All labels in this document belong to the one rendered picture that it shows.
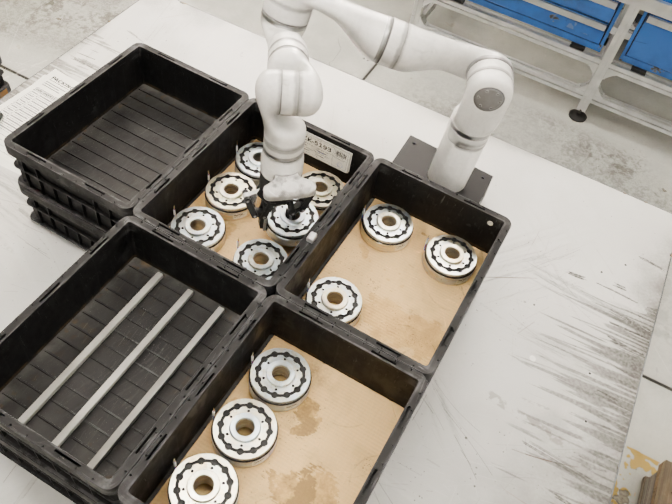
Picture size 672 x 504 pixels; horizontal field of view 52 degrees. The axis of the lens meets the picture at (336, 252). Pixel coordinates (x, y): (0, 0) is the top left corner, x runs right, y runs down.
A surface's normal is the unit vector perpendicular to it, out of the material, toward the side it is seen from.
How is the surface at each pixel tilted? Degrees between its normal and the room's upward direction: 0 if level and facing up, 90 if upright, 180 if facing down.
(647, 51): 90
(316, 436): 0
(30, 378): 0
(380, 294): 0
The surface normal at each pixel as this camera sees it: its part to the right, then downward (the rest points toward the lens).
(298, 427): 0.13, -0.61
